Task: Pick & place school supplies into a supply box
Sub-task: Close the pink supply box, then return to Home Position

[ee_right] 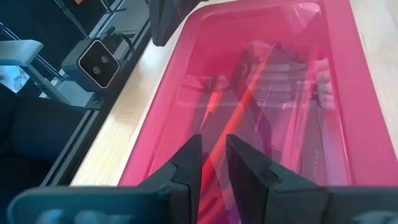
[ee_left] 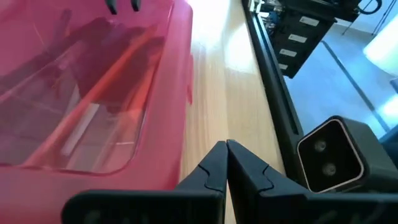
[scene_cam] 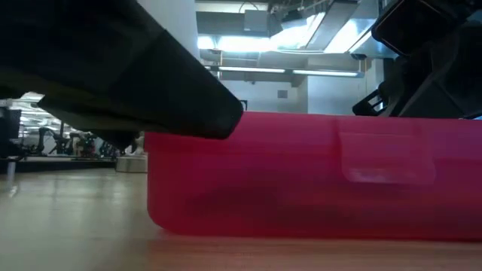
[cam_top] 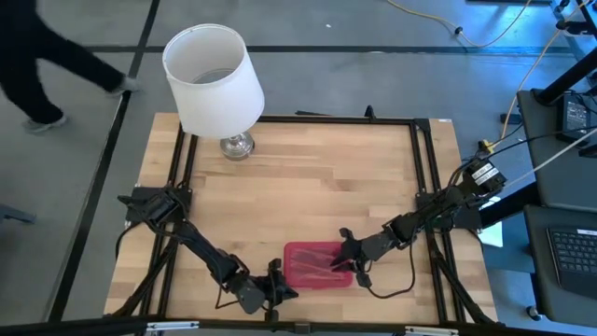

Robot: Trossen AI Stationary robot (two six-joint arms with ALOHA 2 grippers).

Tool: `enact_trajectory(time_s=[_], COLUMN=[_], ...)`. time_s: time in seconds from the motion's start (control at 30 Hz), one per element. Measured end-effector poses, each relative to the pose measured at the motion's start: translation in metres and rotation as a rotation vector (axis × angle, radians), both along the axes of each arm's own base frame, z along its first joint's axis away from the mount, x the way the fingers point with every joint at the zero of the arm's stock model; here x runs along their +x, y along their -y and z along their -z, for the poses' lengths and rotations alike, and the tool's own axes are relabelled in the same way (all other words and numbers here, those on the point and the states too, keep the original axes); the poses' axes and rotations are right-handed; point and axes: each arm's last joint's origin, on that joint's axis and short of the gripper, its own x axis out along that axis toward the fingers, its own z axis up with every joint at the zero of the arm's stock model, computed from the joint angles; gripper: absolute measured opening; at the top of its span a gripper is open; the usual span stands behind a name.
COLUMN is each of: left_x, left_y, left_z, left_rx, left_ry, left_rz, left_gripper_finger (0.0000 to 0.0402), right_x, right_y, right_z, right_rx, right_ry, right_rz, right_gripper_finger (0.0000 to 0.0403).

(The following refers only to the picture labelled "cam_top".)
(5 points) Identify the black crossbar with silver brackets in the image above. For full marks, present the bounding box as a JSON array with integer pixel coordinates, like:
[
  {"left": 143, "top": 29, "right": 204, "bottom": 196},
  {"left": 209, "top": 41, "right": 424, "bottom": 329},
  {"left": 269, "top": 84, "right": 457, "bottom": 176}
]
[{"left": 0, "top": 315, "right": 597, "bottom": 336}]

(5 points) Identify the white cable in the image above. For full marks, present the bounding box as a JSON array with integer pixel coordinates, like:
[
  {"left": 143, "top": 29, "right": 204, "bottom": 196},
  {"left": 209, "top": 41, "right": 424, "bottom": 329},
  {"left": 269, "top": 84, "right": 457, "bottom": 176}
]
[{"left": 506, "top": 139, "right": 597, "bottom": 188}]

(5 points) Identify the pink plastic supply box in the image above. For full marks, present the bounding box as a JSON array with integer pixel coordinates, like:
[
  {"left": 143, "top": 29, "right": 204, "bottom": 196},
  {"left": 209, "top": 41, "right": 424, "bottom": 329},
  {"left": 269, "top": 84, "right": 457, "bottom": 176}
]
[{"left": 283, "top": 240, "right": 354, "bottom": 290}]

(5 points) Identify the black stand pole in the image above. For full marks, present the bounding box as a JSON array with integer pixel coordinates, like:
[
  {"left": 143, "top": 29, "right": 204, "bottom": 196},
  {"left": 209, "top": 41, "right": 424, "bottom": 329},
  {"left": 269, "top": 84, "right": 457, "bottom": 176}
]
[{"left": 535, "top": 59, "right": 597, "bottom": 106}]

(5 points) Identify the black keyboard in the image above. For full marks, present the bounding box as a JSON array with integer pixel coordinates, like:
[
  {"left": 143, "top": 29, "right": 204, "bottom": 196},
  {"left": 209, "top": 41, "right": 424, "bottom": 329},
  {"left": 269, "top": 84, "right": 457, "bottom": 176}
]
[{"left": 546, "top": 226, "right": 597, "bottom": 299}]

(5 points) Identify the black aluminium table frame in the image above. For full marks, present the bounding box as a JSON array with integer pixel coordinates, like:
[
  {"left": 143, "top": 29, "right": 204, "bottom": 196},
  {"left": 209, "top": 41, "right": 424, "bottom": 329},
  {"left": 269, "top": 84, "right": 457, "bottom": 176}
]
[{"left": 139, "top": 115, "right": 467, "bottom": 323}]

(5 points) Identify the grey chair foot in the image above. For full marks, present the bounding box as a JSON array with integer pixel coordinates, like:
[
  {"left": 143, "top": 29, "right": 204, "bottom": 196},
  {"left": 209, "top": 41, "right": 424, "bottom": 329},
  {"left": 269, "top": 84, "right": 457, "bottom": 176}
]
[{"left": 0, "top": 203, "right": 37, "bottom": 225}]

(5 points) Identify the yellow floor cable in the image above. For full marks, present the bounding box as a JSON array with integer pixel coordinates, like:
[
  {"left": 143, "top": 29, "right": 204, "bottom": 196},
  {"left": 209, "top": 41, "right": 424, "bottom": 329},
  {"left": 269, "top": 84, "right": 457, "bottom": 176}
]
[
  {"left": 501, "top": 0, "right": 593, "bottom": 141},
  {"left": 386, "top": 0, "right": 533, "bottom": 49}
]

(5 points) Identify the white shade silver table lamp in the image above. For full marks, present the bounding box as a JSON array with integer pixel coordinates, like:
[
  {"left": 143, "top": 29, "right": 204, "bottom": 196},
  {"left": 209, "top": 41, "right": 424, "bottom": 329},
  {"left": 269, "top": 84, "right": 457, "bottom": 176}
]
[{"left": 161, "top": 22, "right": 266, "bottom": 162}]

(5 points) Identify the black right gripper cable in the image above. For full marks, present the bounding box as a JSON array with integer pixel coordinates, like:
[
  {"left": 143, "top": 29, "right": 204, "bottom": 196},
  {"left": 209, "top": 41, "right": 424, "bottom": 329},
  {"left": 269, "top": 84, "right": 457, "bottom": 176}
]
[{"left": 367, "top": 237, "right": 417, "bottom": 301}]

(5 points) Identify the black cable bundle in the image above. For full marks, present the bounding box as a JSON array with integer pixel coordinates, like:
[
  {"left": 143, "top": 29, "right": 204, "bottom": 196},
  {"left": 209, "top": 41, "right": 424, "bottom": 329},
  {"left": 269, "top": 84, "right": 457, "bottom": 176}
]
[
  {"left": 111, "top": 223, "right": 181, "bottom": 318},
  {"left": 428, "top": 237, "right": 498, "bottom": 324}
]

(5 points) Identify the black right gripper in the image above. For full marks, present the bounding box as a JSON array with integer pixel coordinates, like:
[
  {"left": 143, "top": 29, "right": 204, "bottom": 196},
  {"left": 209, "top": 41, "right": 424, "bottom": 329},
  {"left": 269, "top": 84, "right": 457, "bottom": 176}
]
[{"left": 329, "top": 227, "right": 398, "bottom": 289}]

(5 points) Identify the person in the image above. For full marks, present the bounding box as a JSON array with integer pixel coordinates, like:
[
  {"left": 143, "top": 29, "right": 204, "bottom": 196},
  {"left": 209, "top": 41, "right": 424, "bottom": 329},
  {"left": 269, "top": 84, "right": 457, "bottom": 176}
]
[{"left": 0, "top": 0, "right": 142, "bottom": 135}]

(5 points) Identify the black power adapter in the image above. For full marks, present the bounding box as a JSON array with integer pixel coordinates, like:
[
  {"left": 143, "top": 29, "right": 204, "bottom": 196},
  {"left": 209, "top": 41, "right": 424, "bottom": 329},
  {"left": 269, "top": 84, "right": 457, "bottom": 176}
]
[{"left": 557, "top": 92, "right": 592, "bottom": 145}]

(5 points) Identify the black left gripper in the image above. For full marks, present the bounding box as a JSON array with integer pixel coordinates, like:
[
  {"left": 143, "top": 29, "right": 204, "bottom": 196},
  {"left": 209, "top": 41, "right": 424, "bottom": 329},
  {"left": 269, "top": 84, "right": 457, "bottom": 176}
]
[{"left": 235, "top": 259, "right": 300, "bottom": 323}]

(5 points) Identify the black desk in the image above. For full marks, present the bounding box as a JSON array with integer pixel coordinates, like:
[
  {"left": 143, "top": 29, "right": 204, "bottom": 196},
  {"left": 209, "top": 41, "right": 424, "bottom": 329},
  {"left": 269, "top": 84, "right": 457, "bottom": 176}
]
[{"left": 522, "top": 203, "right": 597, "bottom": 328}]

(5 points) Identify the black support bar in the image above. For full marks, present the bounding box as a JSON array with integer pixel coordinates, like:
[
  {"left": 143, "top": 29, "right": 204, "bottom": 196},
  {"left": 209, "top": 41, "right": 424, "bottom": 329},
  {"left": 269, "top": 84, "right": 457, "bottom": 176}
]
[{"left": 479, "top": 180, "right": 542, "bottom": 229}]

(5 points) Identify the black side table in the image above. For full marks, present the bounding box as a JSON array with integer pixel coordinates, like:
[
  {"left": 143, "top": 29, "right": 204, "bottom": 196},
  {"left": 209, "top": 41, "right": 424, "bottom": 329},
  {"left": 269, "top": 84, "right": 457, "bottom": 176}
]
[{"left": 516, "top": 87, "right": 597, "bottom": 214}]

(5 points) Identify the black equipment stand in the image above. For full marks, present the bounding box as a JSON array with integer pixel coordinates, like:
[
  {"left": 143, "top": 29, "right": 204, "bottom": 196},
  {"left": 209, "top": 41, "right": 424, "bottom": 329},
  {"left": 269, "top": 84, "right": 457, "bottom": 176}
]
[{"left": 549, "top": 0, "right": 597, "bottom": 36}]

